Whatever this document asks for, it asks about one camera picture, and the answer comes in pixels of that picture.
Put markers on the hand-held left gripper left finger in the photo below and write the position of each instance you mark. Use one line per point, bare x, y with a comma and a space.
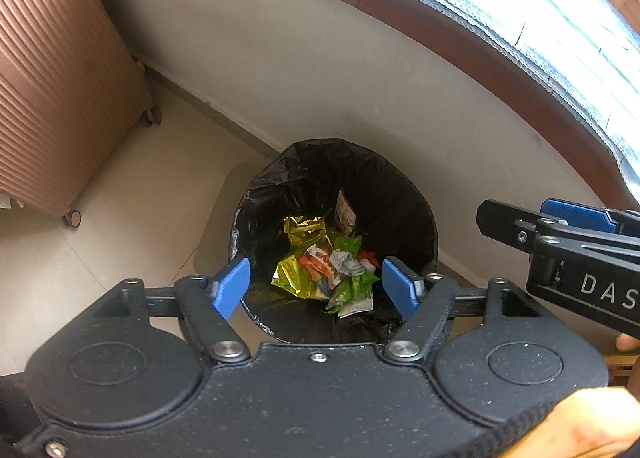
232, 285

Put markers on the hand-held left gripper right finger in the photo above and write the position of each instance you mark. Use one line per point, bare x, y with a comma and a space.
400, 288

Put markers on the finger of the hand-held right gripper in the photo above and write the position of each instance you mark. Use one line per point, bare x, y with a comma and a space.
505, 223
575, 215

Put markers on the green plastic wrapper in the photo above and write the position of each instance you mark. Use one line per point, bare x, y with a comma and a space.
357, 285

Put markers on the yellow green foil wrapper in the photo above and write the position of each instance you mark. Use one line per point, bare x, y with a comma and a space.
290, 273

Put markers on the trash bin with black bag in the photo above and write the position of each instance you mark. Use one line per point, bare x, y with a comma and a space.
395, 208

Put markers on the colourful snack packet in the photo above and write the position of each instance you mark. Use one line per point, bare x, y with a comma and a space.
317, 263

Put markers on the person's right hand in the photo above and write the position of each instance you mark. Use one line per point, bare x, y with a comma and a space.
629, 342

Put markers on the person's left hand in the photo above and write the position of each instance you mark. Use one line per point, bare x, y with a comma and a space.
595, 428

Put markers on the blue checked cloth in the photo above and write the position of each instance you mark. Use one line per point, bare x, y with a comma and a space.
500, 2

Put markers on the pink ribbed suitcase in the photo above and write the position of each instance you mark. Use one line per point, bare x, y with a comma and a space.
60, 87

